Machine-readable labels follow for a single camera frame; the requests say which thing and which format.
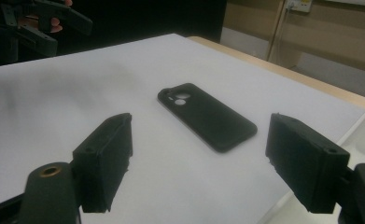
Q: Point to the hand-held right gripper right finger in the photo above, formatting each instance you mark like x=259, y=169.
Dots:
x=307, y=168

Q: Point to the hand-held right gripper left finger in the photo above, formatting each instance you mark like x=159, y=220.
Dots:
x=102, y=161

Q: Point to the black phone case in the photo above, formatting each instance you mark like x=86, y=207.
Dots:
x=208, y=119

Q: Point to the white paper sheet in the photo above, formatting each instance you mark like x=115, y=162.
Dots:
x=77, y=93

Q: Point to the white wall socket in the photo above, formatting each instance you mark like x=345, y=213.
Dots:
x=298, y=5

